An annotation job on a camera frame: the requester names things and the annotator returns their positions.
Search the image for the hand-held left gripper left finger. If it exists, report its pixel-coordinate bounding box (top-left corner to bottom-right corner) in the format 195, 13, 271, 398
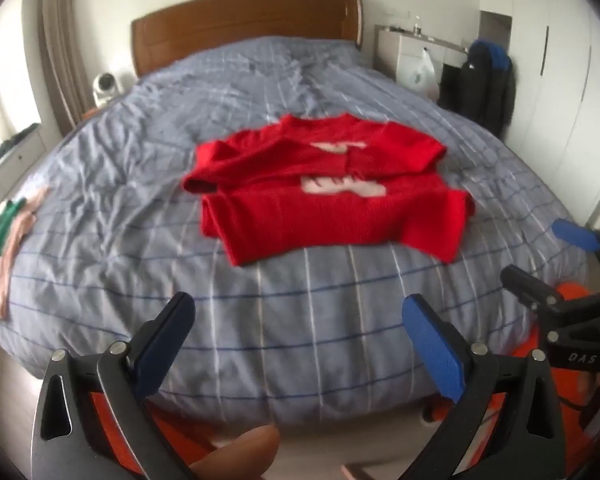
30, 291, 197, 480

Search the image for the dark cloth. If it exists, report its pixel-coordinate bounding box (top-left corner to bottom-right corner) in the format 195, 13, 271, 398
0, 124, 42, 158

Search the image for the white round fan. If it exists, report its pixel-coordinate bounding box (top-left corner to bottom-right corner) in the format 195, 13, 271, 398
91, 72, 124, 108

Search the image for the white dresser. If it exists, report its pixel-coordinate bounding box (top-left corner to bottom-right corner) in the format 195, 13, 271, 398
375, 24, 468, 96

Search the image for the white plastic bag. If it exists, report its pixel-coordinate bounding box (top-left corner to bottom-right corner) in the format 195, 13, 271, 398
407, 47, 440, 99

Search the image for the bed with grey checked cover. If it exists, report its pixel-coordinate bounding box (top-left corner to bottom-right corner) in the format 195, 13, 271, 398
0, 36, 593, 428

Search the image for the pink garment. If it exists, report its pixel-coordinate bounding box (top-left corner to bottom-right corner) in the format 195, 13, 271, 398
0, 187, 51, 320

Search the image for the beige curtain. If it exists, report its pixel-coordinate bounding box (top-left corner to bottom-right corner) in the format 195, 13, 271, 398
22, 0, 93, 136

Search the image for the blue garment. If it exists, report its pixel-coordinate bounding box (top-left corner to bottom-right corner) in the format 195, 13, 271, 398
467, 40, 513, 75

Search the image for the black jacket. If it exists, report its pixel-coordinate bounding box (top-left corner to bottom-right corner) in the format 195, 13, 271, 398
437, 40, 517, 137

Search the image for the wooden headboard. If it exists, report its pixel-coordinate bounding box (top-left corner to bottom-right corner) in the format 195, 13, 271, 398
131, 0, 365, 78

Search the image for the red sweater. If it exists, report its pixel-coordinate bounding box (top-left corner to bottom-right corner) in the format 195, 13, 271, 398
182, 113, 476, 267

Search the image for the person's left hand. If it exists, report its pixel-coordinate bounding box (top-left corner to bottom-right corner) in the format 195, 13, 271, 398
189, 425, 281, 480

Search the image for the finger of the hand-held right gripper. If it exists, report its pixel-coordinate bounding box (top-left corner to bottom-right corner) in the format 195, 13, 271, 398
551, 218, 600, 286
500, 265, 566, 313

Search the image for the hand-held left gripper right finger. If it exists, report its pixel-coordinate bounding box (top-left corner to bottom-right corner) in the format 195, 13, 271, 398
401, 294, 567, 480

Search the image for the white wardrobe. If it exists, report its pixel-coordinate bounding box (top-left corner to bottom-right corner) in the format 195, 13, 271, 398
480, 0, 600, 241

